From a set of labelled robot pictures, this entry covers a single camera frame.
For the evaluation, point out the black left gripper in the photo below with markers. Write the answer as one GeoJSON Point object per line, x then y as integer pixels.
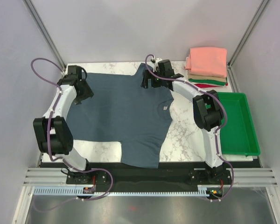
{"type": "Point", "coordinates": [88, 93]}

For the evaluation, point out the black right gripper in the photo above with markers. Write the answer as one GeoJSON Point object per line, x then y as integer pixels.
{"type": "Point", "coordinates": [147, 75]}

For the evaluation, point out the blue-grey t-shirt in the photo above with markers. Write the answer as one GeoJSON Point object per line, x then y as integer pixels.
{"type": "Point", "coordinates": [122, 111]}

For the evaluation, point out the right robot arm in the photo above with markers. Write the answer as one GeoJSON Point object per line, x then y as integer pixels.
{"type": "Point", "coordinates": [209, 113]}

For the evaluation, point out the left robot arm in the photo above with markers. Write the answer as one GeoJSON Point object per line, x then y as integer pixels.
{"type": "Point", "coordinates": [53, 135]}

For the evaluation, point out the folded beige t-shirt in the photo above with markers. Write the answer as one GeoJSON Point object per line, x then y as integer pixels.
{"type": "Point", "coordinates": [191, 76]}

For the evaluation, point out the folded green t-shirt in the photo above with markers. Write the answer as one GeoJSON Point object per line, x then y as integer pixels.
{"type": "Point", "coordinates": [209, 82]}

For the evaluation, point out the folded red t-shirt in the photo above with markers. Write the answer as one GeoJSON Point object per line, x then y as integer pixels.
{"type": "Point", "coordinates": [205, 86]}

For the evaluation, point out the folded salmon pink t-shirt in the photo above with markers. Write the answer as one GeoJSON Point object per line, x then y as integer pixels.
{"type": "Point", "coordinates": [207, 61]}

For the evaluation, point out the green plastic tray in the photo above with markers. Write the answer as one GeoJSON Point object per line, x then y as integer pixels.
{"type": "Point", "coordinates": [238, 137]}

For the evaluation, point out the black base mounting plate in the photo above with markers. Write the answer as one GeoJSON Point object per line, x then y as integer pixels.
{"type": "Point", "coordinates": [194, 173]}

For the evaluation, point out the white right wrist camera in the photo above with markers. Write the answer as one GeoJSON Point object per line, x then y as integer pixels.
{"type": "Point", "coordinates": [155, 61]}

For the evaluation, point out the right aluminium frame post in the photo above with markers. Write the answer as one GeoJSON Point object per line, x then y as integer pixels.
{"type": "Point", "coordinates": [252, 25]}

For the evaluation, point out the aluminium frame post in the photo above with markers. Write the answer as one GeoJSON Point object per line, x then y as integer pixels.
{"type": "Point", "coordinates": [252, 25]}
{"type": "Point", "coordinates": [41, 26]}

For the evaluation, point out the left aluminium frame post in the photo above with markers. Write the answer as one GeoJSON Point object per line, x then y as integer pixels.
{"type": "Point", "coordinates": [41, 26]}

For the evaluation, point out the white slotted cable duct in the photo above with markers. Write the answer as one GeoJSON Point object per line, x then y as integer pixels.
{"type": "Point", "coordinates": [95, 191]}

